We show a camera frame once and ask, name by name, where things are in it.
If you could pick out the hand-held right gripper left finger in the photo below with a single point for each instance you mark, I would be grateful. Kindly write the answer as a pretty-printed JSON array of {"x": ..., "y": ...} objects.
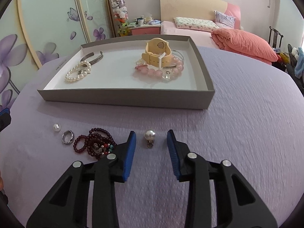
[{"x": 129, "y": 156}]

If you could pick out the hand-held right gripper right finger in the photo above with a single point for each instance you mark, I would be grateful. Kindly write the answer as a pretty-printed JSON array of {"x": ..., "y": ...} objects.
[{"x": 173, "y": 156}]

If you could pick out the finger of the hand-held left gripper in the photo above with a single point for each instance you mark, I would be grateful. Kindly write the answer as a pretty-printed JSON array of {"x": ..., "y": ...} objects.
[{"x": 4, "y": 121}]

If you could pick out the pearl pendant charm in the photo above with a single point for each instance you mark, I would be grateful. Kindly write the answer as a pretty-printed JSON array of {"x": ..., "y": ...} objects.
[{"x": 149, "y": 134}]

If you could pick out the grey cardboard tray box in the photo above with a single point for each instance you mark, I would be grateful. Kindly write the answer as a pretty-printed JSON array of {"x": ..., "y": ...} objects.
[{"x": 118, "y": 98}]

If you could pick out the thin silver bangle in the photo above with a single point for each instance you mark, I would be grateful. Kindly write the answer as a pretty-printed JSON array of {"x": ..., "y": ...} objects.
[{"x": 181, "y": 55}]

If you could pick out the engraved silver cuff bangle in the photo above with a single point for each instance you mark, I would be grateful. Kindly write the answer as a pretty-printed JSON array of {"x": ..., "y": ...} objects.
[{"x": 95, "y": 59}]

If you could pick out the yellow wrist watch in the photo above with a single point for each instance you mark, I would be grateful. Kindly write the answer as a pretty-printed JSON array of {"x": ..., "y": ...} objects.
[{"x": 156, "y": 46}]

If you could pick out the loose white pearl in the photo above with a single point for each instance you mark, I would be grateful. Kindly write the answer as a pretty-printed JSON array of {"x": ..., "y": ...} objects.
[{"x": 56, "y": 127}]

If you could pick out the purple table cloth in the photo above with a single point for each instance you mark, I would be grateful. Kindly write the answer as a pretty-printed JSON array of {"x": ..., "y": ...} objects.
[{"x": 237, "y": 123}]

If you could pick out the floral sliding door wardrobe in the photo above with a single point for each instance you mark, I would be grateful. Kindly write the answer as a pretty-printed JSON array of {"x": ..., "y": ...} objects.
[{"x": 47, "y": 16}]

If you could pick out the pink bed sheet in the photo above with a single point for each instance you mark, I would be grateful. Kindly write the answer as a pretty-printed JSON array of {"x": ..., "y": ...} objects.
[{"x": 185, "y": 32}]

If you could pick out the pink nightstand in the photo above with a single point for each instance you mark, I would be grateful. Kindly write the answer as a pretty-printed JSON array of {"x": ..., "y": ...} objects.
[{"x": 144, "y": 30}]

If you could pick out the green plush toy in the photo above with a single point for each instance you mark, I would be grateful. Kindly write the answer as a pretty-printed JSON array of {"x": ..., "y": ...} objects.
[{"x": 124, "y": 29}]

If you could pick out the coral duvet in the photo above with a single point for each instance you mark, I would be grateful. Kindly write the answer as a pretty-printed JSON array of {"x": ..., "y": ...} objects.
[{"x": 242, "y": 42}]

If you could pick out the patterned white pillow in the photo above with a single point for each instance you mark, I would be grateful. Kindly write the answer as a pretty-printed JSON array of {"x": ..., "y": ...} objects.
[{"x": 194, "y": 24}]

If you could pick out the white mug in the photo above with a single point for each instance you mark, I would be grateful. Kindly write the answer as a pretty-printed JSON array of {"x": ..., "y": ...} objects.
[{"x": 140, "y": 22}]

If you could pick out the tissue box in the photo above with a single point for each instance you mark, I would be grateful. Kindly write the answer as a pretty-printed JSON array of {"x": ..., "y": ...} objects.
[{"x": 153, "y": 21}]

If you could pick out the grey chair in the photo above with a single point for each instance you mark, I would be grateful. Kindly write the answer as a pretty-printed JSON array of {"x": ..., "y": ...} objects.
[{"x": 291, "y": 68}]

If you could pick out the small lavender pillow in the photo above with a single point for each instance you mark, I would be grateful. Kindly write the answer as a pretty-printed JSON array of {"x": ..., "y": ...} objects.
[{"x": 224, "y": 19}]

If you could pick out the colourful toys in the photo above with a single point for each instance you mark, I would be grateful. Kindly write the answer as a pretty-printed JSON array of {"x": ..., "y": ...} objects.
[{"x": 281, "y": 57}]

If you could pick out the clear plush toy tube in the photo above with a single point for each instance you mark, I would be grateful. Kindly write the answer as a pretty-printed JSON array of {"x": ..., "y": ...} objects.
[{"x": 118, "y": 4}]

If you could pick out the cream and pink headboard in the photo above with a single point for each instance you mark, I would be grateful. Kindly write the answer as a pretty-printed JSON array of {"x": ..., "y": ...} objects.
[{"x": 190, "y": 4}]

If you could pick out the dark wooden chair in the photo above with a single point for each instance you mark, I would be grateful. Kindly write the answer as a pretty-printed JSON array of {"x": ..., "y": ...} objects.
[{"x": 274, "y": 38}]

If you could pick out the blue fleece garment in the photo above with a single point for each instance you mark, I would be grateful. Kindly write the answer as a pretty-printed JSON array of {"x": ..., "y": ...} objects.
[{"x": 300, "y": 64}]

